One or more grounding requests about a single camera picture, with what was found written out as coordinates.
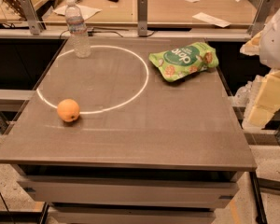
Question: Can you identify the orange fruit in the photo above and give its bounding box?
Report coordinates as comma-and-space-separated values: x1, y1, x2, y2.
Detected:
57, 99, 80, 122

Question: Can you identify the white paper behind bottle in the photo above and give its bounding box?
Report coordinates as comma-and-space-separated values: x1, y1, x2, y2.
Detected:
52, 3, 103, 21

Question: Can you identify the left sanitizer pump bottle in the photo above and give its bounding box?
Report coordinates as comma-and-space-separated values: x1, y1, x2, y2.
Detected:
234, 81, 252, 105

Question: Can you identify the left metal bracket post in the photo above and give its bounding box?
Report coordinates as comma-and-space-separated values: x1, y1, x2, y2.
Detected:
19, 0, 43, 35

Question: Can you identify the middle metal bracket post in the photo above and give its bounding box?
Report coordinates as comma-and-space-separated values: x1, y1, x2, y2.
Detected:
137, 0, 147, 37

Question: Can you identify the black floor cable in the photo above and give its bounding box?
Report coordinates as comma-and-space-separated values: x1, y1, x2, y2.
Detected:
0, 177, 17, 224

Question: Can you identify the drawer cabinet under table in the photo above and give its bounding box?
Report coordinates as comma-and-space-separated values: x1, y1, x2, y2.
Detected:
19, 175, 239, 224

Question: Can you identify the right metal bracket post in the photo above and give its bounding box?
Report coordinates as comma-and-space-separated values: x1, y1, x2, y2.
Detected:
247, 0, 274, 36

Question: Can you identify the green rice chip bag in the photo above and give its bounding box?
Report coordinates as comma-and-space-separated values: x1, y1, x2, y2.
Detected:
148, 42, 218, 82

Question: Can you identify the white paper right desk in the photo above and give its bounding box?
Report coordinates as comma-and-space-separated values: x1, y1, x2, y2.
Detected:
193, 12, 231, 28

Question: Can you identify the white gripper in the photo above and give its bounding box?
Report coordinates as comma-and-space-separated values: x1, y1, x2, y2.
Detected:
240, 8, 280, 128

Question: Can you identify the metal bracket post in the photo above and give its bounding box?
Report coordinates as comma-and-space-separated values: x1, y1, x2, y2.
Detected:
247, 0, 274, 36
137, 0, 147, 37
19, 0, 43, 35

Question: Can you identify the black cable on ledge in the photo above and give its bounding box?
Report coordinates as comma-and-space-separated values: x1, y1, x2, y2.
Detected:
59, 26, 157, 39

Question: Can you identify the clear plastic water bottle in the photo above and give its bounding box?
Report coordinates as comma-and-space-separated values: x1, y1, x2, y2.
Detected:
64, 0, 91, 58

